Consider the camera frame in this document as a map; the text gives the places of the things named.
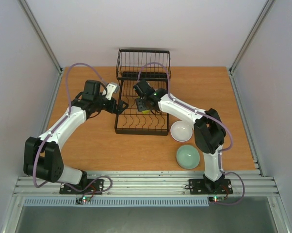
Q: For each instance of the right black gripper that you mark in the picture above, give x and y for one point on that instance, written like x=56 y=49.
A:
x=140 y=105

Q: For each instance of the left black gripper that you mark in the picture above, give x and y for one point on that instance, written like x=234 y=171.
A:
x=112 y=109

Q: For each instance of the black wire dish rack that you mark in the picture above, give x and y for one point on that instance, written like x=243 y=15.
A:
x=142 y=75

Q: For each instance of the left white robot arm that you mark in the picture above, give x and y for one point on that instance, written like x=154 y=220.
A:
x=42 y=155

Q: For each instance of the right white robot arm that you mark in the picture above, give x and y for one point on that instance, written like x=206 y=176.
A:
x=209 y=131

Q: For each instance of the pale green celadon bowl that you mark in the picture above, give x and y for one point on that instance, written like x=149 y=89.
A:
x=188 y=157

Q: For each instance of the left small circuit board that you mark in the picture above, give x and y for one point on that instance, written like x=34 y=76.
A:
x=83 y=200

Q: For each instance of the small circuit board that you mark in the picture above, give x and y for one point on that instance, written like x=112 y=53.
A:
x=83 y=200
x=217 y=199

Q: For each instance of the right small circuit board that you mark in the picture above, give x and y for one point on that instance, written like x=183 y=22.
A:
x=217 y=199

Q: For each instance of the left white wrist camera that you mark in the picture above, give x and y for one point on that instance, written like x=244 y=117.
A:
x=112 y=88

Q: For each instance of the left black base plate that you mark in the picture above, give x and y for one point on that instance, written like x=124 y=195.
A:
x=85 y=186

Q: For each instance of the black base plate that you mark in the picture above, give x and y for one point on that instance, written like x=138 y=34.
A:
x=85 y=186
x=197 y=187

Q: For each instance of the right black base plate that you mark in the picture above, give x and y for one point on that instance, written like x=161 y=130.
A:
x=197 y=187

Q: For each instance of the aluminium front rail frame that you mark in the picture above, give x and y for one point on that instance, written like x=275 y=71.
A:
x=158 y=184

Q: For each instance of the grey slotted cable duct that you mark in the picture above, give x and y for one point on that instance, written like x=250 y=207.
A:
x=102 y=202

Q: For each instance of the left aluminium corner post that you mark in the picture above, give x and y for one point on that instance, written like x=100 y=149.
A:
x=34 y=23

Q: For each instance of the aluminium corner post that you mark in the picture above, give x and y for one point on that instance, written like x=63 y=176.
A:
x=34 y=23
x=253 y=31

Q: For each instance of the right aluminium corner post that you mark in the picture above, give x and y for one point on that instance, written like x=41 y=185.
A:
x=253 y=31

